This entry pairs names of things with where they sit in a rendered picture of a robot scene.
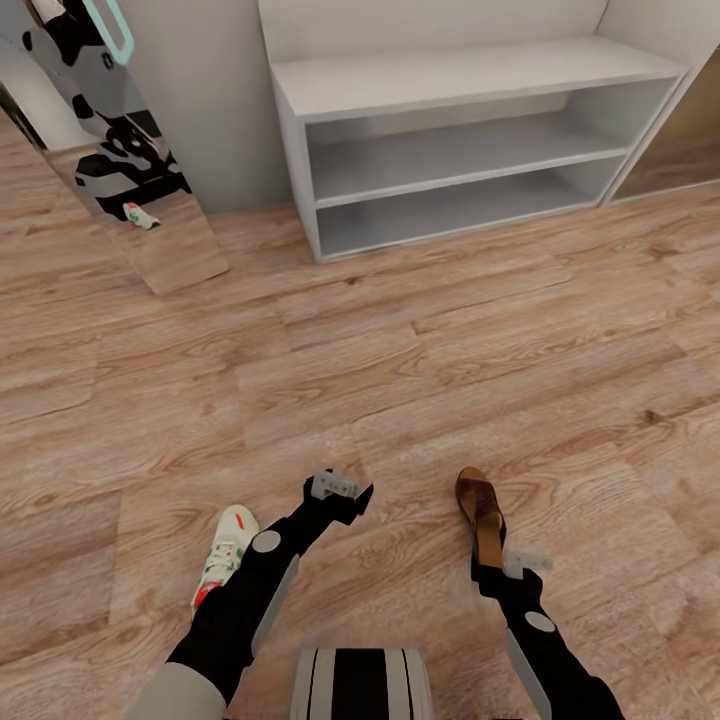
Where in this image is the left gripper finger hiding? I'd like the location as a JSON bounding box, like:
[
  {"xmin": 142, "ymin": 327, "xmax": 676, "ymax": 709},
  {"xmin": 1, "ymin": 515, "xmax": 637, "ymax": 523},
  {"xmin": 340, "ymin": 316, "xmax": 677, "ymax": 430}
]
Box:
[{"xmin": 354, "ymin": 485, "xmax": 374, "ymax": 519}]

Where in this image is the sandal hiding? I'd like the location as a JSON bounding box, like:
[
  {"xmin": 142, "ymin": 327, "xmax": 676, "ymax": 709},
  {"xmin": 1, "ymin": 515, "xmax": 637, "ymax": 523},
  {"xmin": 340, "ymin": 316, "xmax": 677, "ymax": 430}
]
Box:
[{"xmin": 456, "ymin": 467, "xmax": 507, "ymax": 568}]

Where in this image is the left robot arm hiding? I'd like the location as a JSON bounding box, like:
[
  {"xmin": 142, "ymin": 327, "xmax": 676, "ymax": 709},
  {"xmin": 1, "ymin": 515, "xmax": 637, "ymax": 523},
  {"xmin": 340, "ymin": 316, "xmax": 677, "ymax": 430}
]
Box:
[{"xmin": 123, "ymin": 470, "xmax": 374, "ymax": 720}]

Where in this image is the gym shoe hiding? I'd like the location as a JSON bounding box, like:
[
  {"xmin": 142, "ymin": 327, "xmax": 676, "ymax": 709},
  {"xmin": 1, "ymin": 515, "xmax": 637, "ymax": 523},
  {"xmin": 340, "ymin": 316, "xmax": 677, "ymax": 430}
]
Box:
[{"xmin": 190, "ymin": 504, "xmax": 261, "ymax": 619}]

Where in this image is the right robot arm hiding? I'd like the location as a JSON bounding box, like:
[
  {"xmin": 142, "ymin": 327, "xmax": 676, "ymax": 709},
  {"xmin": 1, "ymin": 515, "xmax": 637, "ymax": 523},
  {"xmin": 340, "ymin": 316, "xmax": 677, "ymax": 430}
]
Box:
[{"xmin": 471, "ymin": 549, "xmax": 625, "ymax": 720}]

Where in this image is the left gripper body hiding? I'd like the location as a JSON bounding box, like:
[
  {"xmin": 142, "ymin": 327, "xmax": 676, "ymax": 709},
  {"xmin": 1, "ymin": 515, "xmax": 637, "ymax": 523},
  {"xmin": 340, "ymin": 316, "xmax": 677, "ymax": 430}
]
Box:
[{"xmin": 297, "ymin": 478, "xmax": 355, "ymax": 537}]

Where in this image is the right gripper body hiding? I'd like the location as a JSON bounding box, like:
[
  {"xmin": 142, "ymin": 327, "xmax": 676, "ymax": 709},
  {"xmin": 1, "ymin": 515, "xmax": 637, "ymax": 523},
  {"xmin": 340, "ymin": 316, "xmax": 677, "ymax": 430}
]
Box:
[{"xmin": 479, "ymin": 564, "xmax": 542, "ymax": 607}]

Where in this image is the robot trunk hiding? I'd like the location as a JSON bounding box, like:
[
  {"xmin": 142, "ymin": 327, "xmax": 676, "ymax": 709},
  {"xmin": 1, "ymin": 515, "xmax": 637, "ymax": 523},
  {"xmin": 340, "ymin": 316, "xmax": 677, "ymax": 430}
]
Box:
[{"xmin": 286, "ymin": 649, "xmax": 434, "ymax": 720}]

